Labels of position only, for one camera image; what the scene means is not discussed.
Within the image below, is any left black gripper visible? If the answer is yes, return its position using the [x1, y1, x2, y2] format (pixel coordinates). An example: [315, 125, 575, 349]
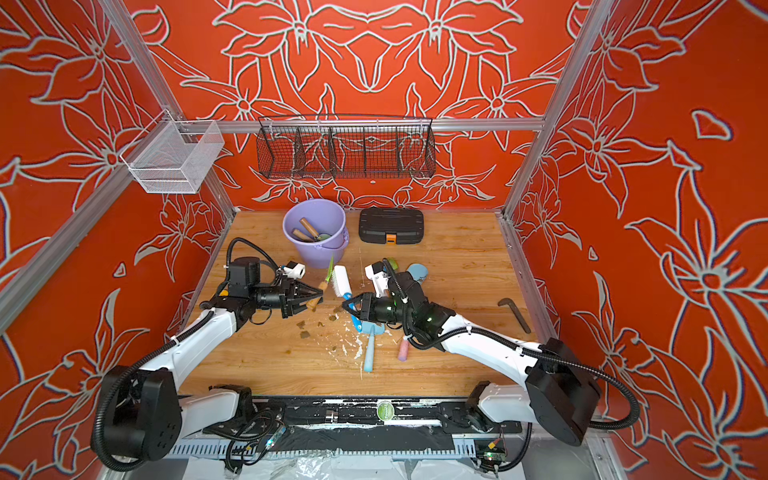
[249, 278, 322, 318]

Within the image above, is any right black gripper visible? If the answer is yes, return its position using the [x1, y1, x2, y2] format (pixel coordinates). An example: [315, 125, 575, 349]
[345, 290, 419, 325]

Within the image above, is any green trowel wooden handle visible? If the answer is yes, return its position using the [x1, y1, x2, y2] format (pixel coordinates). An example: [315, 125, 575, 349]
[307, 256, 335, 312]

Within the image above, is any light blue trowel front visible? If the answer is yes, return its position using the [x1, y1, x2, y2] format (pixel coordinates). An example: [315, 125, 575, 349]
[361, 321, 385, 373]

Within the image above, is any light blue trowel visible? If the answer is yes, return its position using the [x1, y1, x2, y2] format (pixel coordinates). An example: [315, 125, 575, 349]
[407, 263, 429, 284]
[361, 321, 385, 373]

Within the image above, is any yellow square spade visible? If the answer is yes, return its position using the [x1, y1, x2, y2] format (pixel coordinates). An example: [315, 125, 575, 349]
[300, 217, 321, 241]

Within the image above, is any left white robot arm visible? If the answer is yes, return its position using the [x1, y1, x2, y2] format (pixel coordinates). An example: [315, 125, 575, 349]
[91, 257, 323, 472]

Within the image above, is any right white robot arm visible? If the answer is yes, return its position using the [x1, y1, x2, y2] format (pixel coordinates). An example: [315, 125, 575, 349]
[331, 260, 640, 446]

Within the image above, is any light blue trowel back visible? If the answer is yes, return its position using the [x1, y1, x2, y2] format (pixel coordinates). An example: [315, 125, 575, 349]
[407, 263, 429, 284]

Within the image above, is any purple plastic bucket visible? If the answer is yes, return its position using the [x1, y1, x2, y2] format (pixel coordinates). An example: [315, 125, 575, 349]
[282, 199, 350, 269]

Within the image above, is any black plastic tool case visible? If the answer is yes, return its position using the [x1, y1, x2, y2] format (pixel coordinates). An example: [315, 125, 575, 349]
[358, 207, 425, 245]

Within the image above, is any green round sticker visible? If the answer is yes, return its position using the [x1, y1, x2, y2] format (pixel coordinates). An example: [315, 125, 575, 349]
[376, 400, 395, 422]

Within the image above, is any black hex key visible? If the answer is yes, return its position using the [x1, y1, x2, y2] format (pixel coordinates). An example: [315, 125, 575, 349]
[497, 298, 532, 334]

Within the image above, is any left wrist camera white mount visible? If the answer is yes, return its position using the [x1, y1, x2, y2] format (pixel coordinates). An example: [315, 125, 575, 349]
[281, 261, 306, 280]

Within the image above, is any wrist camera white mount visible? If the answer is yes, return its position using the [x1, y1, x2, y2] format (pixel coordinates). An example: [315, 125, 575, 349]
[364, 261, 390, 298]
[281, 261, 306, 280]

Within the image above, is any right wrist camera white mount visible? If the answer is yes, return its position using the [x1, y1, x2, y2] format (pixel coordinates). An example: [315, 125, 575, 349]
[364, 261, 390, 298]

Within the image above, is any purple trowel pink handle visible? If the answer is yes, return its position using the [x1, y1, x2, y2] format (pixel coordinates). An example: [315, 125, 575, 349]
[397, 336, 410, 362]

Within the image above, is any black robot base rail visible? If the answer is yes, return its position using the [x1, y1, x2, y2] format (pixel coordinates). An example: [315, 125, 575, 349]
[202, 396, 524, 453]

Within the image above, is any black wire wall basket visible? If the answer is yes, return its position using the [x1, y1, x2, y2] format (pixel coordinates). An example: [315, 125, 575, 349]
[255, 115, 437, 180]

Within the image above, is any white wire mesh basket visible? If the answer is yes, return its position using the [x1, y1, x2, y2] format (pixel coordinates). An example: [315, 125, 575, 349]
[118, 110, 225, 194]

